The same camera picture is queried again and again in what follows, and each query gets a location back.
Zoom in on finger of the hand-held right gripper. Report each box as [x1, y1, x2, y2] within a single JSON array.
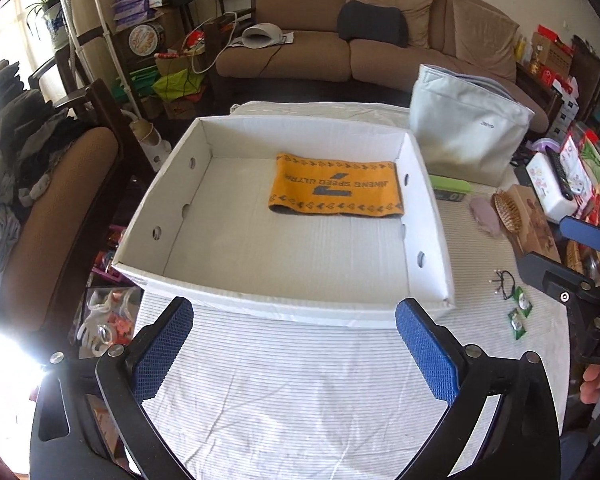
[[517, 252, 597, 307], [560, 215, 600, 253]]

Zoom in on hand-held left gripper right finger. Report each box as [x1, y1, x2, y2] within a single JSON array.
[[395, 297, 563, 480]]

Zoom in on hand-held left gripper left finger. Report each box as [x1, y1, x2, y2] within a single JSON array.
[[29, 296, 196, 480]]

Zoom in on brown printed carton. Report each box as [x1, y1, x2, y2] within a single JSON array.
[[505, 184, 563, 263]]

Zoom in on wooden hairbrush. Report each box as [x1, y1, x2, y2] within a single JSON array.
[[492, 191, 523, 233]]

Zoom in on white cardboard box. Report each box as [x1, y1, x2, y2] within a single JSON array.
[[111, 112, 456, 331]]

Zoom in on person's right hand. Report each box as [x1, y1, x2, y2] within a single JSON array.
[[580, 363, 600, 406]]

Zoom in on green candy packet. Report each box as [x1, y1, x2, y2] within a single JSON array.
[[515, 285, 533, 318], [506, 307, 527, 341]]

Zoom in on black remote control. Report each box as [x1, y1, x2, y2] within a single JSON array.
[[547, 149, 578, 198]]

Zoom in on pile of printed packets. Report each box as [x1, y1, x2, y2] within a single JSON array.
[[560, 130, 600, 226]]

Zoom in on white floral tissue box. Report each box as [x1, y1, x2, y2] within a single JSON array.
[[525, 152, 581, 221]]

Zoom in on pink fabric pouch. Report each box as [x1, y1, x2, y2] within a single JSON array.
[[469, 196, 503, 238]]

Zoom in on green flat case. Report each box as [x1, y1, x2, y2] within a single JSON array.
[[428, 175, 472, 203]]

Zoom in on white striped tablecloth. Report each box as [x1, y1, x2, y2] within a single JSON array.
[[130, 100, 576, 480]]

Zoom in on light grey fabric bag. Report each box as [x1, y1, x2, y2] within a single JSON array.
[[409, 64, 537, 186]]

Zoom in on stack of colourful boxes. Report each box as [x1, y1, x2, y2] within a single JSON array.
[[517, 25, 600, 141]]

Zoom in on wooden chair with brown seat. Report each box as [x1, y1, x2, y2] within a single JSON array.
[[0, 80, 146, 331]]

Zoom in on orange printed towel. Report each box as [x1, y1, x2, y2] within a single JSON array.
[[267, 152, 406, 220]]

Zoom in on white slipper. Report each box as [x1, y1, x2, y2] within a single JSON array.
[[130, 120, 173, 171]]

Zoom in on green plastic bag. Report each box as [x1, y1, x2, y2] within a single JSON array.
[[152, 67, 201, 103]]

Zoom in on pile of clothes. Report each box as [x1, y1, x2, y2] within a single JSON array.
[[0, 60, 81, 261]]

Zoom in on black cushion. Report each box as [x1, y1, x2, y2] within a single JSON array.
[[337, 1, 408, 50]]

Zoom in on white pole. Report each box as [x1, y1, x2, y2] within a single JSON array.
[[62, 0, 146, 121]]

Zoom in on round printed tin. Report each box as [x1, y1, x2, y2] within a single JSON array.
[[128, 22, 166, 57]]

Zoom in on brown sofa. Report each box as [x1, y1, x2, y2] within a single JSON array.
[[215, 0, 551, 133]]

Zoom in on white grey massager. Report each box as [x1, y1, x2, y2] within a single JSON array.
[[241, 24, 286, 51]]

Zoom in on stack of purple packages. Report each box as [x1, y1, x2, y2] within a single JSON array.
[[111, 0, 168, 28]]

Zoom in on potted plant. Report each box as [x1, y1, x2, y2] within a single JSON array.
[[2, 0, 68, 51]]

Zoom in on black hair ties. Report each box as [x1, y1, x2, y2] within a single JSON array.
[[490, 270, 518, 301]]

